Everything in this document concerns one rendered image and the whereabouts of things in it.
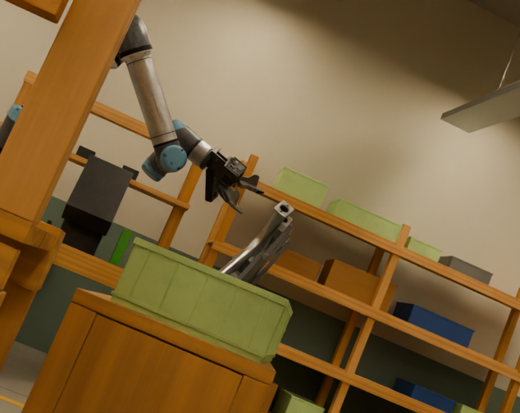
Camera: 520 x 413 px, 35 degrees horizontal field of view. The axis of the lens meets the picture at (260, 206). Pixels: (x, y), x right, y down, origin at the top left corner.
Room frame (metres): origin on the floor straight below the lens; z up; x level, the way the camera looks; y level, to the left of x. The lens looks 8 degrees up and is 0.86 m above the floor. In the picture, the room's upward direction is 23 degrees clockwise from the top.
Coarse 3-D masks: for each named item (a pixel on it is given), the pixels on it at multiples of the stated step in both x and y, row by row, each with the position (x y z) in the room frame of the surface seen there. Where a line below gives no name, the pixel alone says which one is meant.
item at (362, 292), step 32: (256, 160) 6.79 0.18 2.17; (288, 192) 6.89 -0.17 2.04; (320, 192) 6.92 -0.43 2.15; (224, 224) 6.78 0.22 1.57; (352, 224) 6.95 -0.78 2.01; (384, 224) 7.03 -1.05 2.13; (288, 256) 6.96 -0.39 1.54; (416, 256) 7.01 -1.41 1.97; (448, 256) 7.26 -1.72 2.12; (320, 288) 6.90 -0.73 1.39; (352, 288) 7.06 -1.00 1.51; (384, 288) 7.02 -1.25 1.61; (480, 288) 7.12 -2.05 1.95; (352, 320) 7.45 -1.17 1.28; (384, 320) 7.00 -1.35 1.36; (416, 320) 7.14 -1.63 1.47; (448, 320) 7.18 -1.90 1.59; (512, 320) 7.68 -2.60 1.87; (288, 352) 6.89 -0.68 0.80; (352, 352) 7.06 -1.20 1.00; (352, 384) 6.99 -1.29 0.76; (416, 384) 7.15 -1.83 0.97; (512, 384) 7.27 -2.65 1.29
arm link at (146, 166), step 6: (150, 156) 2.47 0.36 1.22; (144, 162) 2.47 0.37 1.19; (150, 162) 2.45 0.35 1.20; (144, 168) 2.46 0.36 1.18; (150, 168) 2.45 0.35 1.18; (156, 168) 2.43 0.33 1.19; (150, 174) 2.46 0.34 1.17; (156, 174) 2.46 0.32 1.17; (162, 174) 2.47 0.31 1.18; (156, 180) 2.48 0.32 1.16
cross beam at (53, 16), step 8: (8, 0) 1.26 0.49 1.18; (16, 0) 1.25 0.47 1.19; (24, 0) 1.23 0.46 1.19; (32, 0) 1.24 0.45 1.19; (40, 0) 1.24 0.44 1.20; (48, 0) 1.24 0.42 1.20; (56, 0) 1.24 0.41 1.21; (64, 0) 1.25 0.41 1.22; (24, 8) 1.27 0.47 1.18; (32, 8) 1.25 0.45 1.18; (40, 8) 1.24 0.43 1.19; (48, 8) 1.24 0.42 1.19; (56, 8) 1.24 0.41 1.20; (64, 8) 1.28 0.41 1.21; (40, 16) 1.28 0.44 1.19; (48, 16) 1.26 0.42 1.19; (56, 16) 1.25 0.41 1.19
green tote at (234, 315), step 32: (160, 256) 2.07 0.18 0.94; (128, 288) 2.08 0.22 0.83; (160, 288) 2.07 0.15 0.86; (192, 288) 2.06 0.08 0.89; (224, 288) 2.05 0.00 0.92; (256, 288) 2.04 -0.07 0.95; (160, 320) 2.06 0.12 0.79; (192, 320) 2.06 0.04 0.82; (224, 320) 2.04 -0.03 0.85; (256, 320) 2.04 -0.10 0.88; (288, 320) 2.59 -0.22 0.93; (256, 352) 2.03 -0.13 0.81
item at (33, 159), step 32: (96, 0) 1.29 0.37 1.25; (128, 0) 1.30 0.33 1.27; (64, 32) 1.29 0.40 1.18; (96, 32) 1.30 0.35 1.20; (64, 64) 1.29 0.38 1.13; (96, 64) 1.30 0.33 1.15; (32, 96) 1.29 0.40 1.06; (64, 96) 1.30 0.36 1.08; (96, 96) 1.37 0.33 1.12; (32, 128) 1.29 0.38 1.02; (64, 128) 1.30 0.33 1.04; (0, 160) 1.29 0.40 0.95; (32, 160) 1.30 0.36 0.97; (64, 160) 1.34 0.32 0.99; (0, 192) 1.29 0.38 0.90; (32, 192) 1.30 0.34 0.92
